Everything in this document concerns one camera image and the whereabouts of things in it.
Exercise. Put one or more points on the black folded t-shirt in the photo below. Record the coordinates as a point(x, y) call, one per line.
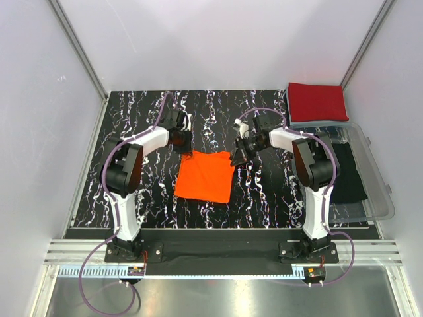
point(348, 187)

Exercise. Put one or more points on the right aluminium frame post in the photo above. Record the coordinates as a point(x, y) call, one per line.
point(373, 30)

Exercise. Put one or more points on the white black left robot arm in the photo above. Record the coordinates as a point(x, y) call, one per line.
point(120, 176)

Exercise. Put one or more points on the aluminium extrusion rail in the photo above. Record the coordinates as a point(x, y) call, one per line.
point(367, 252)

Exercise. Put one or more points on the red folded t-shirt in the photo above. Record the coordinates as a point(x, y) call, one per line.
point(308, 103)

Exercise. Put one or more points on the clear plastic bin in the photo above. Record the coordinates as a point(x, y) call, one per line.
point(378, 205)

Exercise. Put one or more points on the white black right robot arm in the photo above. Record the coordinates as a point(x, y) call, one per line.
point(316, 168)

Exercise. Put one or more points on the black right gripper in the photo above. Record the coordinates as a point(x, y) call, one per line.
point(241, 155)

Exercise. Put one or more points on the orange t-shirt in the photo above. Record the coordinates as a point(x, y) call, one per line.
point(205, 177)

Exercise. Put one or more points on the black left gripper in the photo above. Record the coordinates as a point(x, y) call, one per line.
point(186, 149)

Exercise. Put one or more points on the aluminium frame post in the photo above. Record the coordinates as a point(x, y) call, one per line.
point(373, 30)
point(77, 47)

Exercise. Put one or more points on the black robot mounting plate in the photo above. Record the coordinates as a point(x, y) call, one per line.
point(165, 251)

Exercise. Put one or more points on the left aluminium frame post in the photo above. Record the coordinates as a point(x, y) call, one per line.
point(77, 47)

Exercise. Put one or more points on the slotted cable duct rail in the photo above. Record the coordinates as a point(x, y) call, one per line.
point(155, 272)

